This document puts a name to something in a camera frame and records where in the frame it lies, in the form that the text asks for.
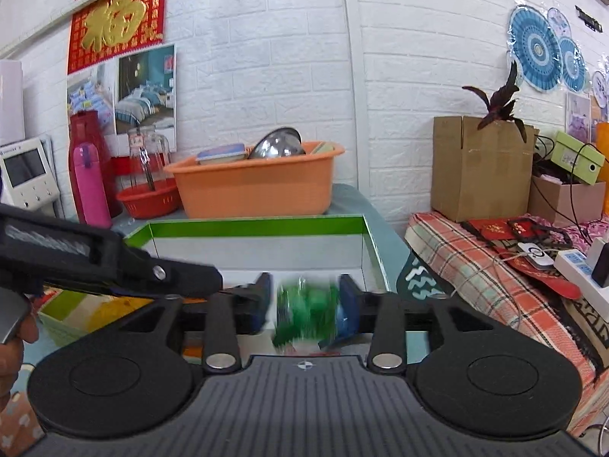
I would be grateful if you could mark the small brown cardboard box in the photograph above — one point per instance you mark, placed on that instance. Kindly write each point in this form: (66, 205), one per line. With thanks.
(556, 200)

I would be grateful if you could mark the white device with screen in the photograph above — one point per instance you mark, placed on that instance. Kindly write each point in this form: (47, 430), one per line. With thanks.
(26, 171)

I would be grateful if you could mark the small pale paper fan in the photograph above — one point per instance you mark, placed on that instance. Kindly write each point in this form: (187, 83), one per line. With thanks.
(559, 21)

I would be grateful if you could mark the red thermos jug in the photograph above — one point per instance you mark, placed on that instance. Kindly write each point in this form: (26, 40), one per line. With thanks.
(88, 128)

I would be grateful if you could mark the green shoe box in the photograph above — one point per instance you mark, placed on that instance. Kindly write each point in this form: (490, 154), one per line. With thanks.
(578, 157)

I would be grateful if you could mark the red gold wall hanging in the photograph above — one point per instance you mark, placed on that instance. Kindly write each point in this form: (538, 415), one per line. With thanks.
(116, 19)

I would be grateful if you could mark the blue lidded container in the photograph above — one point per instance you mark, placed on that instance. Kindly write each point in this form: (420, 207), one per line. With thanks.
(221, 154)

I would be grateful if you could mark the black power adapter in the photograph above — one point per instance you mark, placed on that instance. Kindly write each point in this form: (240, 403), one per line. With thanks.
(602, 264)

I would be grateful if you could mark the red plastic basket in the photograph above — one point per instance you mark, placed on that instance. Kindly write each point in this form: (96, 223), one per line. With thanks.
(150, 202)

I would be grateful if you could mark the teal tablecloth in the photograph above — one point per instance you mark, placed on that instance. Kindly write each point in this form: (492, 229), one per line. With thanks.
(380, 228)

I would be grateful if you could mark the plaid cloth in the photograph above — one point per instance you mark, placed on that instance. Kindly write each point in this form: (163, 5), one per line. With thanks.
(456, 252)

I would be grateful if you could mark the light green plastic basket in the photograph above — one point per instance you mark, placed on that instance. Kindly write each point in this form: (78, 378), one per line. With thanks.
(59, 314)

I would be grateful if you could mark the medium blue paper fan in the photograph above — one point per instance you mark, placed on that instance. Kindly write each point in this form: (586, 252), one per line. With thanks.
(573, 64)

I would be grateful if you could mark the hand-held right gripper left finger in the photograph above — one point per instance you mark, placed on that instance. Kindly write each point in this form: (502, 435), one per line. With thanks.
(260, 297)

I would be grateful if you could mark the bedroom picture poster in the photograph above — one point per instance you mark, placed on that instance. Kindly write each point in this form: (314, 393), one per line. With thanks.
(142, 90)

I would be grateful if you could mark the large blue paper fan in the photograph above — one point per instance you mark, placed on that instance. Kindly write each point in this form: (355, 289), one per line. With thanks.
(535, 47)

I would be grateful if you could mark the tall brown cardboard box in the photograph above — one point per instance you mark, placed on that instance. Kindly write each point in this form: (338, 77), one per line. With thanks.
(480, 176)

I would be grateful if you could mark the green snack packet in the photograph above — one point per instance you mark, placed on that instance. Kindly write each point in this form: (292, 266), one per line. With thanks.
(307, 312)

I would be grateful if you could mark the orange bag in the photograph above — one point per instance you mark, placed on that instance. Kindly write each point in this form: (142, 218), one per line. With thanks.
(603, 162)

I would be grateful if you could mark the dark purple plant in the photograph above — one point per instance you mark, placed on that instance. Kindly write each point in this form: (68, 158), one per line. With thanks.
(502, 95)

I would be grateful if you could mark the green cardboard box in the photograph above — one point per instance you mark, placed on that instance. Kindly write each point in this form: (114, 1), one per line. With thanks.
(257, 243)

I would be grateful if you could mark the pink water bottle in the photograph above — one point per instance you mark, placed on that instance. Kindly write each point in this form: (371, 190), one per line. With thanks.
(90, 185)

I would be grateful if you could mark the metal bowl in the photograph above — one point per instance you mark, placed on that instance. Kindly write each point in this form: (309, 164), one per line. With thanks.
(278, 145)

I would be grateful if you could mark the black wall hook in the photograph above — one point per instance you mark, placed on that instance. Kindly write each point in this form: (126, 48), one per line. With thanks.
(589, 19)

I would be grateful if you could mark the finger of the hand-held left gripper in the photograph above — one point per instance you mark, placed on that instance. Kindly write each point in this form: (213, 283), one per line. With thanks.
(190, 276)

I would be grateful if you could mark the person's left hand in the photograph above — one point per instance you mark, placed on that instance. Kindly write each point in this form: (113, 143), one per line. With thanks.
(10, 371)

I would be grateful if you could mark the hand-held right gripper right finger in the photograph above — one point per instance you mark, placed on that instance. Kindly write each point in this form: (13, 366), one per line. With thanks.
(348, 301)

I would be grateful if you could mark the orange plastic basin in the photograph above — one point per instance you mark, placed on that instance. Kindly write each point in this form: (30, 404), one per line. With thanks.
(257, 185)

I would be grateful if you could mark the glass pitcher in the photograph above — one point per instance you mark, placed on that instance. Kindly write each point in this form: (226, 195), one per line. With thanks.
(148, 157)

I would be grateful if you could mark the red envelopes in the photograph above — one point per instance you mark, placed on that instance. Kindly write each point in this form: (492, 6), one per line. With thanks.
(490, 233)

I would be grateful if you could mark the white power strip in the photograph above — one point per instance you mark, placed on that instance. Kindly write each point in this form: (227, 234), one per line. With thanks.
(575, 266)

